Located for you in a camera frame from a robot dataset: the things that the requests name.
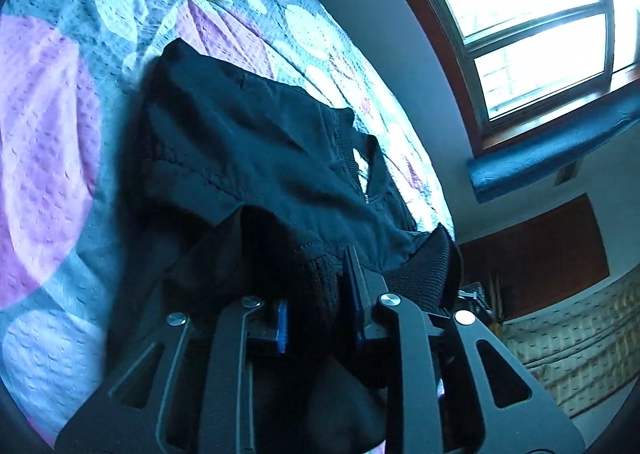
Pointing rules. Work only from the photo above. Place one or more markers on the blue curtain right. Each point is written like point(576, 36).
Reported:
point(539, 155)

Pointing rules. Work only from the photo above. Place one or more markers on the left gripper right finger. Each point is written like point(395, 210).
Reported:
point(357, 296)

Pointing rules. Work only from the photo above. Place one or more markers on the colourful dotted bedspread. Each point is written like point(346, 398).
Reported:
point(69, 71)

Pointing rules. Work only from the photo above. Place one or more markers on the window with wooden frame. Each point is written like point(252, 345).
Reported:
point(518, 67)

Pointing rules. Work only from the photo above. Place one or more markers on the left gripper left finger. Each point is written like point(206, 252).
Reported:
point(282, 326)

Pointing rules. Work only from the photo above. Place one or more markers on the black zip jacket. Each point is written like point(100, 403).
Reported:
point(237, 185)

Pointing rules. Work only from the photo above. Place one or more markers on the patterned mattress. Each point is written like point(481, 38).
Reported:
point(583, 353)

